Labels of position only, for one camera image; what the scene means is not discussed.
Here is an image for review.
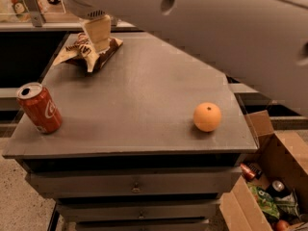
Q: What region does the snack package top left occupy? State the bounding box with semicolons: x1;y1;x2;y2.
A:
0;0;30;23

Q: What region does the red apple in box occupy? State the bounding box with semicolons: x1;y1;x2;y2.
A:
274;219;290;231

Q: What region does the dark can in box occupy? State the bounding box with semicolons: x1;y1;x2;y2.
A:
266;180;287;197

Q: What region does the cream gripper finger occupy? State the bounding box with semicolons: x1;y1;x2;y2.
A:
80;14;111;53

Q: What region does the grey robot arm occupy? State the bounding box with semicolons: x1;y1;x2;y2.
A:
64;0;308;116

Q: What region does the brown chip bag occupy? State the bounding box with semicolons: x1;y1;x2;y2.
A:
53;33;123;73

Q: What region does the red can in box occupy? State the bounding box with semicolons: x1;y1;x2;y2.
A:
241;163;256;181

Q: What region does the metal bracket post left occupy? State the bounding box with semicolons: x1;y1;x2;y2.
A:
24;0;45;27

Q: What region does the orange fruit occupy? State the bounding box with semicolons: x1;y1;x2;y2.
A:
193;102;222;132

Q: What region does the cardboard box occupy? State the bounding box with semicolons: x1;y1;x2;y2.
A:
220;111;308;231

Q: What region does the green snack bag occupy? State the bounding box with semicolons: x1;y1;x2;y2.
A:
247;183;280;221

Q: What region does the red soda can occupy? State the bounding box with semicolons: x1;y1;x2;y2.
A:
16;82;63;134

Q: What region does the grey drawer cabinet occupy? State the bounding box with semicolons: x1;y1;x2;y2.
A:
4;33;257;231

